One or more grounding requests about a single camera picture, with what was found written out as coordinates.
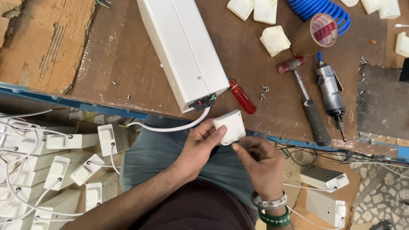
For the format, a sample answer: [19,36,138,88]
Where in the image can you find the person's right hand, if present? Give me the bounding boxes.
[231,137,286,202]

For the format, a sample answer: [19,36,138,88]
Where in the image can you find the green wristband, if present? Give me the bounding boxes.
[258,207,291,228]

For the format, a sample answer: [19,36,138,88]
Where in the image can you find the black terminal block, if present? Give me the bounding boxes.
[188,93,217,112]

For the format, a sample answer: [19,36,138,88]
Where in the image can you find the silver metal bracket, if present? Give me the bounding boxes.
[357,131,378,145]

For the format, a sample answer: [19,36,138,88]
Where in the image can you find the person's dark shirt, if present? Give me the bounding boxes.
[137,178,257,230]

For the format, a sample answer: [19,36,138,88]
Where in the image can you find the long white metal box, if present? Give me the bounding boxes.
[137,0,230,114]

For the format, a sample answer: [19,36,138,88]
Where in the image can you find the hammer with black grip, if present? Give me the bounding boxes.
[277,56,332,147]

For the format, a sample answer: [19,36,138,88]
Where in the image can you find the cluster of small silver screws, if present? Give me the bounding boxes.
[259,84,270,102]

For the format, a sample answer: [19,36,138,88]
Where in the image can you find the white metal box with cable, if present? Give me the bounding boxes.
[305,189,347,228]
[300,165,350,193]

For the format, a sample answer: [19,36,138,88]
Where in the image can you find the bundle of black cables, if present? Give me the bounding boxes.
[266,136,409,168]

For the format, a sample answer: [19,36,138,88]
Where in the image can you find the brown packing tape roll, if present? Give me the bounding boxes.
[290,13,338,57]

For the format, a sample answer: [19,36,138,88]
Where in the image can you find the silver metal bracelet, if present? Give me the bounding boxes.
[251,191,288,211]

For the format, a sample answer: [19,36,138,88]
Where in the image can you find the grey pneumatic screwdriver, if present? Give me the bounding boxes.
[315,63,347,143]

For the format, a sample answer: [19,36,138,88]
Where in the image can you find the brown cardboard piece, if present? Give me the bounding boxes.
[282,158,362,230]

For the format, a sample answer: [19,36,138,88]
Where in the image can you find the blue coiled air hose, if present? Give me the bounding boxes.
[287,0,351,36]

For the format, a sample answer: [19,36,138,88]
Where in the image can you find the heap of white cabled boxes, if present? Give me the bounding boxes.
[0,110,130,230]

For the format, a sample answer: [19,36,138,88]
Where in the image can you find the blue metal table frame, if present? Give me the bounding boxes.
[0,82,409,164]

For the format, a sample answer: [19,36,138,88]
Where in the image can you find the person's left hand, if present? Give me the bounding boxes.
[172,118,228,183]

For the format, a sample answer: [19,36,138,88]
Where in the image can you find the black object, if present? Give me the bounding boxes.
[399,57,409,82]

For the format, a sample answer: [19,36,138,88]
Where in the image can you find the scattered small silver screws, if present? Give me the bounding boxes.
[357,56,367,96]

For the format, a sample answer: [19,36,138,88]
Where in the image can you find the red handled screwdriver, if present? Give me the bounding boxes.
[228,79,257,115]

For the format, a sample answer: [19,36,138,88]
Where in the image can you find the person's blue grey trousers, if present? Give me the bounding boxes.
[120,114,266,221]

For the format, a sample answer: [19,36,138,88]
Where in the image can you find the white power cable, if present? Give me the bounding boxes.
[126,107,212,133]

